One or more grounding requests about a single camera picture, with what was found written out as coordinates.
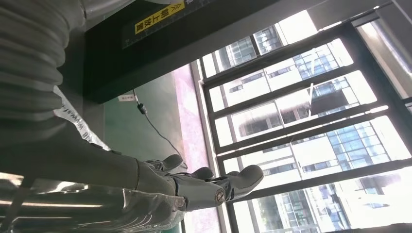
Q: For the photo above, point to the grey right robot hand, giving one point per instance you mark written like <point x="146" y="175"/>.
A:
<point x="80" y="173"/>

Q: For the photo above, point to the black inbound scanning machine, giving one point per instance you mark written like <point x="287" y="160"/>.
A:
<point x="112" y="64"/>

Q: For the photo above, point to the small white label tag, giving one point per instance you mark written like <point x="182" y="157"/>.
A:
<point x="126" y="98"/>

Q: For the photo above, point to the dark window frame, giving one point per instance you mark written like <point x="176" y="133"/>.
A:
<point x="322" y="180"/>

